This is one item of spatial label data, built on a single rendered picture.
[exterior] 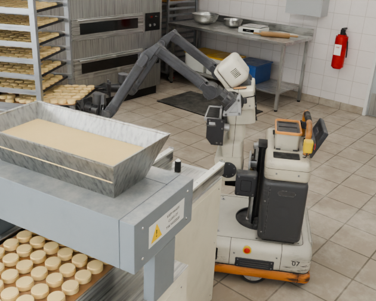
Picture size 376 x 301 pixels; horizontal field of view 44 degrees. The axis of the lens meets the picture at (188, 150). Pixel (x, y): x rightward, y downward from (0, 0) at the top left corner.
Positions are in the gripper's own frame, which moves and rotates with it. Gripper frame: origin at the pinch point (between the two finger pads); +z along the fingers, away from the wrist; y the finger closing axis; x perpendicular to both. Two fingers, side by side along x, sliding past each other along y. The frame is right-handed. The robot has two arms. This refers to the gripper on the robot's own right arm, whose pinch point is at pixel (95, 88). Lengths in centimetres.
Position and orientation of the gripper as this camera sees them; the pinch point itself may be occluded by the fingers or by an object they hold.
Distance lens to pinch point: 304.8
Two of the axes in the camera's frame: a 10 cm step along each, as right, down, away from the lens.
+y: -0.8, 9.1, 4.0
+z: -9.3, 0.7, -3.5
